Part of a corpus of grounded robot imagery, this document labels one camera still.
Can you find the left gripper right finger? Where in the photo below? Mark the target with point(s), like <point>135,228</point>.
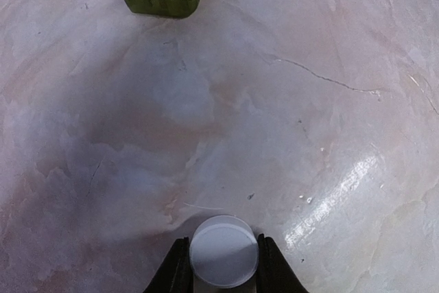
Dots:
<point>274,275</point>

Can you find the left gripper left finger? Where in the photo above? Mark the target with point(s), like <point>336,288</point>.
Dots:
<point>175,274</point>

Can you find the white small bottle cap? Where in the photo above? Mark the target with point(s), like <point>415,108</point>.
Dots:
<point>224,252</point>

